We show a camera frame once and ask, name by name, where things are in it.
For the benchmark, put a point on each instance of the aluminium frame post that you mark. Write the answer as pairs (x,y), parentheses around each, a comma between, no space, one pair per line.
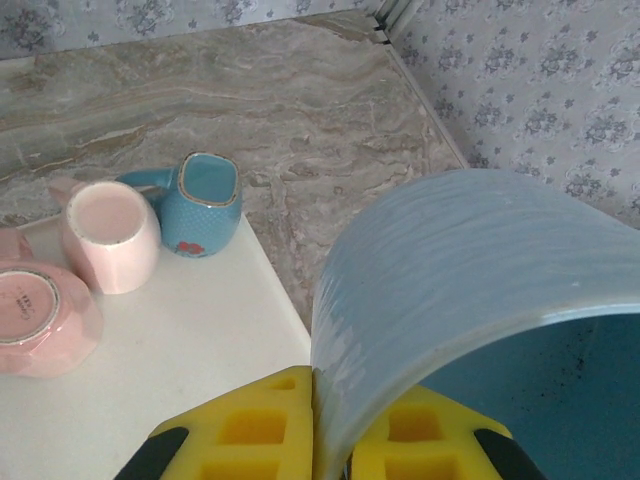
(395,20)

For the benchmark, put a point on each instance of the white plastic tray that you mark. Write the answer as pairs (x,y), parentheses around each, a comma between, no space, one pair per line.
(200,325)

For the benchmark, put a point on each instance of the pale pink tall mug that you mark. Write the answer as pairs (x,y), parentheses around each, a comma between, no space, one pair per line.
(115,250)

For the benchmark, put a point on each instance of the large light blue ribbed mug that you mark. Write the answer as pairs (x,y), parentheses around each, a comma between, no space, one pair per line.
(450,275)

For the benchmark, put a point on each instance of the teal square mug red flower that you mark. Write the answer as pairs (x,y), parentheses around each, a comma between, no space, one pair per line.
(200,225)

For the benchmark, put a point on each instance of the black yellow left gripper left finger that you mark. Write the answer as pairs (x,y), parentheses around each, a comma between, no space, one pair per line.
(250,430)

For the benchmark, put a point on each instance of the pink faceted mug gold rim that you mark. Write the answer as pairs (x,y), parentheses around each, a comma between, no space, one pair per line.
(45,330)

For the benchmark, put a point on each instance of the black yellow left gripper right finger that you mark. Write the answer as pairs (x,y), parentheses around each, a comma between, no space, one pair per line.
(425,440)

